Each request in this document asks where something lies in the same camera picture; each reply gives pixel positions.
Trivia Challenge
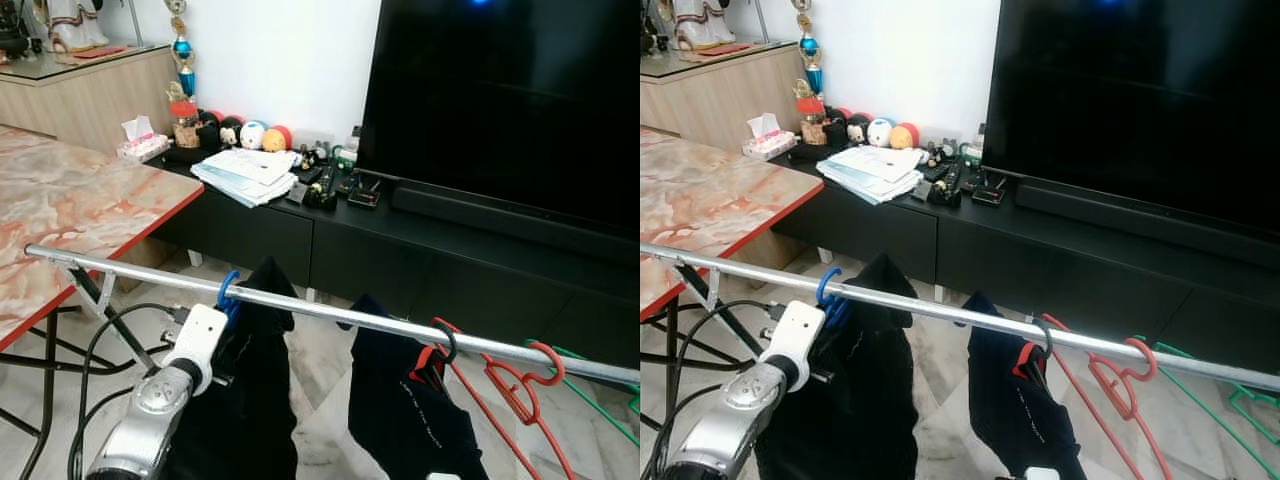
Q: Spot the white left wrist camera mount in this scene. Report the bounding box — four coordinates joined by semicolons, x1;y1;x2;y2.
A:
757;300;826;393
160;303;229;396

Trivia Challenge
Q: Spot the stack of white papers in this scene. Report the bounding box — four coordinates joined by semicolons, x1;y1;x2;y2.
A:
190;148;301;208
815;145;926;206

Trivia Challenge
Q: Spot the red lidded jar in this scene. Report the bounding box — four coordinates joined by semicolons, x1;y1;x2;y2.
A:
170;95;201;149
797;93;829;146

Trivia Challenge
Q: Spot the large black television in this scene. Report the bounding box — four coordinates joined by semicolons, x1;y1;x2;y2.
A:
982;0;1280;236
357;0;640;236

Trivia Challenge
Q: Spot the green plastic hanger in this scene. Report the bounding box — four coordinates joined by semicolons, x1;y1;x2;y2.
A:
550;345;640;446
1150;340;1280;446

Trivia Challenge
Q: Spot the black soundbar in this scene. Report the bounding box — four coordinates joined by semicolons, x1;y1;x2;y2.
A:
390;185;640;266
1015;183;1280;269

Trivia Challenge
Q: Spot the silver metal clothes rack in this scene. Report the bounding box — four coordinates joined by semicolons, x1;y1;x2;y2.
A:
640;242;1280;393
25;243;640;391

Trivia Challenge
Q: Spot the blue and gold trophy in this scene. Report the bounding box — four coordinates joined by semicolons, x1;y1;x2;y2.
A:
165;0;199;101
790;0;826;96

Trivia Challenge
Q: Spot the dark navy printed t-shirt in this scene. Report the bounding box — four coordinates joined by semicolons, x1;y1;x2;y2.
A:
965;292;1086;480
347;295;491;480

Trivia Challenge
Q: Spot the blue plastic hanger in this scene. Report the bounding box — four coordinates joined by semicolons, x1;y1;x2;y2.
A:
815;267;846;326
215;270;243;321

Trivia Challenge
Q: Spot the black low TV cabinet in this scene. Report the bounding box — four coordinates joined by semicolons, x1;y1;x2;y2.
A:
772;158;1280;351
150;160;640;346

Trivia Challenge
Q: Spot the red plastic hanger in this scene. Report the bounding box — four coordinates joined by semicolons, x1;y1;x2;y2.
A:
1040;313;1173;480
430;318;576;480

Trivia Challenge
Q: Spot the light wooden sideboard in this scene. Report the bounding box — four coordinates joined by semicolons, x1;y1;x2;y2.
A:
640;42;813;151
0;45;181;156

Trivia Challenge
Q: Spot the pink white tissue box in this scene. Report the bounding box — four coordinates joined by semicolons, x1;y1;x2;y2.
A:
742;112;798;161
115;115;173;164

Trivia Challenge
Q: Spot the marble pattern folding table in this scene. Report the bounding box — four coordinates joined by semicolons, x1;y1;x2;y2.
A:
640;125;826;480
0;125;206;480

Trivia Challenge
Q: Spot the white ceramic figurine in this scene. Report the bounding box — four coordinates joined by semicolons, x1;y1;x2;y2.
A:
45;0;111;53
670;0;741;51

